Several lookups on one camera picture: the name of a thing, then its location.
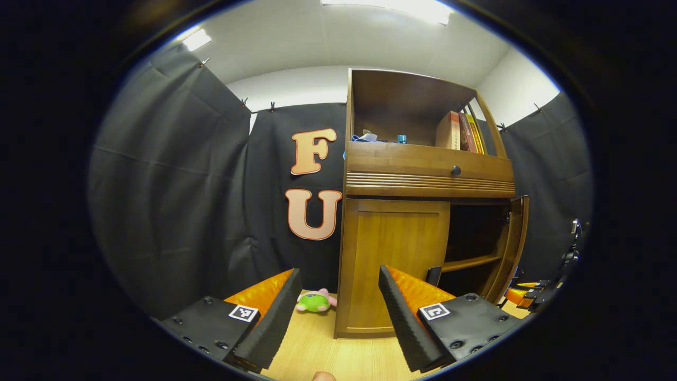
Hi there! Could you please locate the wooden double-door shoe cabinet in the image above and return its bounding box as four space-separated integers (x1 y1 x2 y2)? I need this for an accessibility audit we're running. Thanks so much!
334 68 529 339

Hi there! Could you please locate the wooden shoe cabinet door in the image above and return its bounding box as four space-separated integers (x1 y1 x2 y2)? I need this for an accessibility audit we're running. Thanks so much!
341 198 451 335
479 195 529 305

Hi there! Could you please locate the black backdrop cloth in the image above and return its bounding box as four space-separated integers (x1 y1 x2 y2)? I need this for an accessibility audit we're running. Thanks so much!
87 45 596 318

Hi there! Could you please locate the wooden cabinet drawer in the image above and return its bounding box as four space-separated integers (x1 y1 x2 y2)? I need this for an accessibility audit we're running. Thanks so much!
344 141 516 199

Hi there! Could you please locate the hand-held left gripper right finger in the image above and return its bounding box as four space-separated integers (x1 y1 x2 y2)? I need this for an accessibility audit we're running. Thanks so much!
378 266 529 374

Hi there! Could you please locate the tan book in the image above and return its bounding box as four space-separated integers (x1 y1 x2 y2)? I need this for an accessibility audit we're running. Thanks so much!
435 111 462 150

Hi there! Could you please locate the green pink plush toy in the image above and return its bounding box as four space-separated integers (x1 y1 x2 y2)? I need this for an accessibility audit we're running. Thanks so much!
295 288 337 314

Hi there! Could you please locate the large ceiling light panel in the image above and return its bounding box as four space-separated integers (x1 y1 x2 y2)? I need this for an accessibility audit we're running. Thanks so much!
322 0 453 25

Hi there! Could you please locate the dark brown book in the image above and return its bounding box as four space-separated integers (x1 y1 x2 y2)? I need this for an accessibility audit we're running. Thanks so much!
458 112 477 152

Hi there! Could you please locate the yellow spine book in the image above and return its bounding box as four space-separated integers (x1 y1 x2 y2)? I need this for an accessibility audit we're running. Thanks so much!
465 113 485 155

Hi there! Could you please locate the small ceiling light panel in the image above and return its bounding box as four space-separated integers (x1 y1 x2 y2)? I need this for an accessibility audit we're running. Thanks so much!
182 29 212 52

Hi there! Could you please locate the wooden cabinet inner shelf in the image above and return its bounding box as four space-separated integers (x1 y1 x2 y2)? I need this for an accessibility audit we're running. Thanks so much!
442 254 503 273

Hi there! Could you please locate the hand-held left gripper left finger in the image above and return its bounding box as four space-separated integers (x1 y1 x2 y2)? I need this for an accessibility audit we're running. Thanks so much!
151 268 303 374

